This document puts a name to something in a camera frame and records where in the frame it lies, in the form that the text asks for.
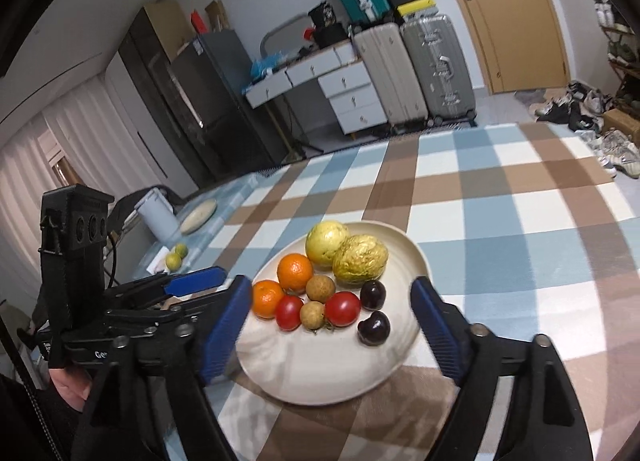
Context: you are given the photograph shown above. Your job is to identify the small orange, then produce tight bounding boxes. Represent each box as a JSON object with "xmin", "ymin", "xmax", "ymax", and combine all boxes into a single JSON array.
[{"xmin": 251, "ymin": 279, "xmax": 286, "ymax": 320}]

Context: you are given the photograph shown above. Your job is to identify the beige suitcase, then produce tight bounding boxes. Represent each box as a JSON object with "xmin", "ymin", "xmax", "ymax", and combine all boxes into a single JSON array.
[{"xmin": 352, "ymin": 22, "xmax": 429, "ymax": 130}]

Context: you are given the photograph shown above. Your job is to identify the wooden door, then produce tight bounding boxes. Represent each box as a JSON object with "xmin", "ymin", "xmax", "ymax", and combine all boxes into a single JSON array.
[{"xmin": 427, "ymin": 0, "xmax": 572, "ymax": 96}]

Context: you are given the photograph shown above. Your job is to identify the smooth yellow fruit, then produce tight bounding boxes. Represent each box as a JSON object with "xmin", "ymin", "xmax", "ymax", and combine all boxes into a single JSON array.
[{"xmin": 305, "ymin": 221, "xmax": 351, "ymax": 269}]

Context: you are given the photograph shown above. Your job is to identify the white desk with drawers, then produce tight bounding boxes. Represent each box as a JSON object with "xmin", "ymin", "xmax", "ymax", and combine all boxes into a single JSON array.
[{"xmin": 244, "ymin": 38, "xmax": 392, "ymax": 138}]

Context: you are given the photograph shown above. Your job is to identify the black cabinet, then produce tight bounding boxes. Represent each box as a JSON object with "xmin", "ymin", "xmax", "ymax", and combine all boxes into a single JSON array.
[{"xmin": 118, "ymin": 6, "xmax": 213, "ymax": 188}]

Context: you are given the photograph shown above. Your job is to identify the cream round plate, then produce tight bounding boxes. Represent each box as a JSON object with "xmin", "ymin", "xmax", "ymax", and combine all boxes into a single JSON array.
[{"xmin": 235, "ymin": 221, "xmax": 432, "ymax": 407}]

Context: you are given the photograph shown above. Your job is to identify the small beige dish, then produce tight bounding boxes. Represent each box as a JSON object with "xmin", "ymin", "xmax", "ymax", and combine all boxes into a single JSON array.
[{"xmin": 180, "ymin": 199, "xmax": 217, "ymax": 235}]

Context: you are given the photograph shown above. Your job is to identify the wrinkled yellow fruit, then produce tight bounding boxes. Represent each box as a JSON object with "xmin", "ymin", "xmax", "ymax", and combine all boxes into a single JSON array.
[{"xmin": 332, "ymin": 235, "xmax": 389, "ymax": 287}]

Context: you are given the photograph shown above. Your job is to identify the white curtain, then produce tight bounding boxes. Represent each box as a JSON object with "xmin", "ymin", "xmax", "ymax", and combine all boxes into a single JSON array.
[{"xmin": 0, "ymin": 75, "xmax": 168, "ymax": 264}]

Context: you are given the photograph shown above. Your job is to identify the dark grey refrigerator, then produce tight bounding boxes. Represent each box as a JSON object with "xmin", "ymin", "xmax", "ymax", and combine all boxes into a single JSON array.
[{"xmin": 167, "ymin": 30, "xmax": 290, "ymax": 178}]

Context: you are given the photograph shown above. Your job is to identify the brown longan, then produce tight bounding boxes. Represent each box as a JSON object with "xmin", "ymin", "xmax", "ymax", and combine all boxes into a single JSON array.
[
  {"xmin": 300, "ymin": 301, "xmax": 327, "ymax": 330},
  {"xmin": 305, "ymin": 274, "xmax": 337, "ymax": 303}
]

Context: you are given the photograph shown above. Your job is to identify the yellow box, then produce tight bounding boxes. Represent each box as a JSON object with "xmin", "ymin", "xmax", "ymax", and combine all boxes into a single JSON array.
[{"xmin": 397, "ymin": 0, "xmax": 439, "ymax": 18}]

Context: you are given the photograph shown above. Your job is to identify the blue plastic bag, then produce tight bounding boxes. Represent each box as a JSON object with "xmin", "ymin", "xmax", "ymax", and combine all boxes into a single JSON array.
[{"xmin": 249, "ymin": 53, "xmax": 292, "ymax": 85}]

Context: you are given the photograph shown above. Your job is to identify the white lidded container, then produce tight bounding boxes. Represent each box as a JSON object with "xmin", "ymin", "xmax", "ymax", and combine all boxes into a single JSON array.
[{"xmin": 135, "ymin": 187, "xmax": 180, "ymax": 244}]

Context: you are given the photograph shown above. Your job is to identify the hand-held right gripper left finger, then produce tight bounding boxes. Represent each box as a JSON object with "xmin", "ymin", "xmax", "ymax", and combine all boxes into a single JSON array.
[{"xmin": 70, "ymin": 275, "xmax": 253, "ymax": 461}]

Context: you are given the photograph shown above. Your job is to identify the large orange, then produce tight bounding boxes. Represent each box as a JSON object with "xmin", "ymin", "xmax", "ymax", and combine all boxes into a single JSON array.
[{"xmin": 277, "ymin": 253, "xmax": 315, "ymax": 293}]

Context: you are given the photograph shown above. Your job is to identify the black boxes on desk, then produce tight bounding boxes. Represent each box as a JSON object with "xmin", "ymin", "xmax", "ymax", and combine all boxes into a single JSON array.
[{"xmin": 306, "ymin": 2, "xmax": 352, "ymax": 49}]

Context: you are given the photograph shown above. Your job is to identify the silver suitcase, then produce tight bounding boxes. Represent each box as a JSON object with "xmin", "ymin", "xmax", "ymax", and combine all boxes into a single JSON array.
[{"xmin": 400, "ymin": 13, "xmax": 477, "ymax": 124}]

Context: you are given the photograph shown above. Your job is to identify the red cherry tomato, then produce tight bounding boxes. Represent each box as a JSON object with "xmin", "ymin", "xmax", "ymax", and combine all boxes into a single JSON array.
[
  {"xmin": 274, "ymin": 295, "xmax": 305, "ymax": 331},
  {"xmin": 324, "ymin": 291, "xmax": 362, "ymax": 329}
]

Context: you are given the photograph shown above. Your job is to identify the person's left hand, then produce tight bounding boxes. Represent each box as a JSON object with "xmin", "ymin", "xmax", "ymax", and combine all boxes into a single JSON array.
[{"xmin": 49, "ymin": 365, "xmax": 96, "ymax": 413}]

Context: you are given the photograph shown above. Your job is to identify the blue checked side table cloth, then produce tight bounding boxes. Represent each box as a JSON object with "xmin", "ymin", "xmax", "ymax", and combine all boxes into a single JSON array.
[{"xmin": 132, "ymin": 173, "xmax": 263, "ymax": 278}]

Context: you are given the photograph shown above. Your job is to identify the wooden shoe rack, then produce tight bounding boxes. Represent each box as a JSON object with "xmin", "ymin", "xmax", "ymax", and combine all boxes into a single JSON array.
[{"xmin": 580, "ymin": 0, "xmax": 640, "ymax": 108}]

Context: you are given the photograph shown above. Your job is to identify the person's left forearm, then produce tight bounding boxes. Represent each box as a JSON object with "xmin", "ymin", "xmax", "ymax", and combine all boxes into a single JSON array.
[{"xmin": 0, "ymin": 371, "xmax": 86, "ymax": 461}]

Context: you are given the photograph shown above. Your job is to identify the brown cardboard box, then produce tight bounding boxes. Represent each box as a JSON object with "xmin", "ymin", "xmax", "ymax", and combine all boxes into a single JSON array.
[{"xmin": 145, "ymin": 1, "xmax": 197, "ymax": 62}]

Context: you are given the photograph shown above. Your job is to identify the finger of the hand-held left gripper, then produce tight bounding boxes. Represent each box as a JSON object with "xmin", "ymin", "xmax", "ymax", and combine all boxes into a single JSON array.
[
  {"xmin": 102, "ymin": 266, "xmax": 227, "ymax": 308},
  {"xmin": 105, "ymin": 292, "xmax": 226, "ymax": 334}
]

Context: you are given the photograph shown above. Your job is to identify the pile of shoes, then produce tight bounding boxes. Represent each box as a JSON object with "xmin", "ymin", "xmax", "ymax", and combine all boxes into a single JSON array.
[{"xmin": 534, "ymin": 82, "xmax": 640, "ymax": 180}]

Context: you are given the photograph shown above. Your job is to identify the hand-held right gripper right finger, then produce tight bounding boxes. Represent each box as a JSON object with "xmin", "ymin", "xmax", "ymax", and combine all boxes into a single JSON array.
[{"xmin": 410, "ymin": 277, "xmax": 597, "ymax": 461}]

